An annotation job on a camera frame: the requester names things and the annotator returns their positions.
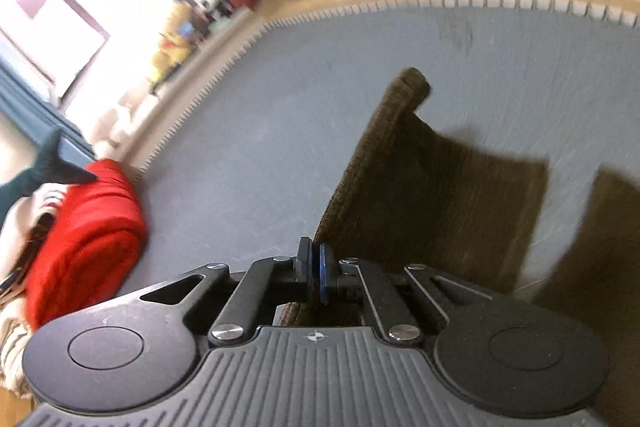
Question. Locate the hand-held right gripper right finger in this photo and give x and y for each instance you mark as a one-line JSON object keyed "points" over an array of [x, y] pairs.
{"points": [[329, 274]]}

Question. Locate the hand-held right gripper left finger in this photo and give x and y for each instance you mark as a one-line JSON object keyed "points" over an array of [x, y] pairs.
{"points": [[306, 268]]}

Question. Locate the red folded quilt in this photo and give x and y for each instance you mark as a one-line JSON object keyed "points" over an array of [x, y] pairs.
{"points": [[85, 237]]}

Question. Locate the white plush toy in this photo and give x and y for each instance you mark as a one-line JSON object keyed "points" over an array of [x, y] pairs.
{"points": [[115, 127]]}

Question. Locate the yellow bear plush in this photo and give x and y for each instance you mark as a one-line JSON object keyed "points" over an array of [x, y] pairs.
{"points": [[172, 42]]}

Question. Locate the panda plush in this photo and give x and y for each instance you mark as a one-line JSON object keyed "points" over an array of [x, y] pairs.
{"points": [[212, 4]]}

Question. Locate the teal shark plush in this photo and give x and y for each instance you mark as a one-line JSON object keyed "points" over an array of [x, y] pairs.
{"points": [[40, 172]]}

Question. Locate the white folded blanket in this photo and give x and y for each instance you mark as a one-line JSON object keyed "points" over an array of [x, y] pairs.
{"points": [[15, 347]]}

